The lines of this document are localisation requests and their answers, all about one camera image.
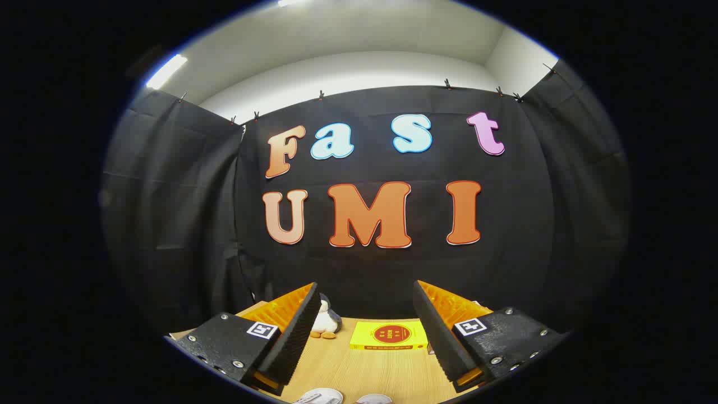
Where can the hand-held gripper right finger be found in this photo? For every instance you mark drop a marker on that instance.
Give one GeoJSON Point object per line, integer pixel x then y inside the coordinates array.
{"type": "Point", "coordinates": [435, 331]}

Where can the white canvas shoe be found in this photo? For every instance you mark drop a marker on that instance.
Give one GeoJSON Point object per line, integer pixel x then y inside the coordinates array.
{"type": "Point", "coordinates": [322, 396]}
{"type": "Point", "coordinates": [374, 399]}

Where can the ceiling light panel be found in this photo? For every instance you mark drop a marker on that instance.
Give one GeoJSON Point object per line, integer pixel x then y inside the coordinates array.
{"type": "Point", "coordinates": [166, 72]}

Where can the penguin plush toy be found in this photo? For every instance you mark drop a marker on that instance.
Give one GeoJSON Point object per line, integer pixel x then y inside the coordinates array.
{"type": "Point", "coordinates": [328, 322]}

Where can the yellow book with red circle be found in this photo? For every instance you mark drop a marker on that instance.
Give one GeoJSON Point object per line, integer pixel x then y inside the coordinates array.
{"type": "Point", "coordinates": [364, 336]}

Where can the row of black clips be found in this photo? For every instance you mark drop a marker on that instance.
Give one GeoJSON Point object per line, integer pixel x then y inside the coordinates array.
{"type": "Point", "coordinates": [447, 84]}

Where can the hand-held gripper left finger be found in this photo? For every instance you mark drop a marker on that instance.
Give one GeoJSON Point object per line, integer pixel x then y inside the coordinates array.
{"type": "Point", "coordinates": [300, 331]}

